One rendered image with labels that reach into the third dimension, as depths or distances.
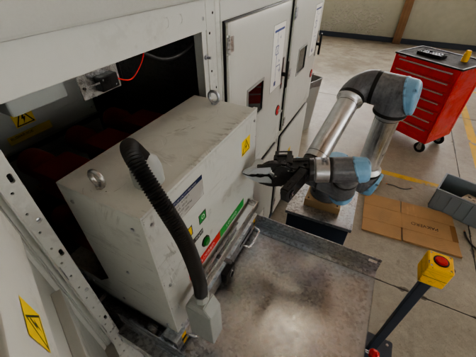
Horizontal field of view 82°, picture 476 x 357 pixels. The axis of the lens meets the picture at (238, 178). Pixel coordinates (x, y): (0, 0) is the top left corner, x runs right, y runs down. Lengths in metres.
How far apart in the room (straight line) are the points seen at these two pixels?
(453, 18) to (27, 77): 8.43
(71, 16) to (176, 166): 0.31
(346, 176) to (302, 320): 0.48
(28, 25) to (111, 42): 0.16
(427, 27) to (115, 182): 8.32
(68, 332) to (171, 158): 0.37
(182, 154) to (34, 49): 0.31
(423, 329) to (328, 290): 1.19
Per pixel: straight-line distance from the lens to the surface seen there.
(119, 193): 0.57
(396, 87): 1.07
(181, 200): 0.58
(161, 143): 0.69
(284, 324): 0.98
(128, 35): 0.68
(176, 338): 0.89
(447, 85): 3.40
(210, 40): 0.93
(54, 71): 0.58
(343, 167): 0.82
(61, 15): 0.56
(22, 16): 0.53
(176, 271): 0.69
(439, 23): 8.58
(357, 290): 1.10
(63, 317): 0.63
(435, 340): 2.18
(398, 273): 2.34
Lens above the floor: 1.74
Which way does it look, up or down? 39 degrees down
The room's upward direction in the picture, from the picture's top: straight up
